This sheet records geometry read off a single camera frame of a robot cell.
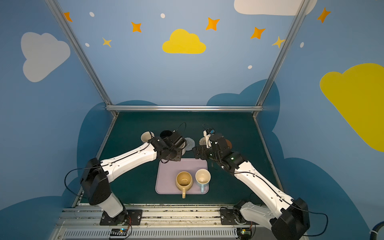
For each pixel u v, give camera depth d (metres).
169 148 0.60
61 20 0.72
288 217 0.38
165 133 0.96
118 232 0.73
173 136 0.64
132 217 0.74
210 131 0.69
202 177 0.86
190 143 0.48
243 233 0.73
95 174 0.49
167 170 0.92
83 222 0.75
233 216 0.74
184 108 1.28
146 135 0.98
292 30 0.77
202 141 1.04
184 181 0.86
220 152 0.57
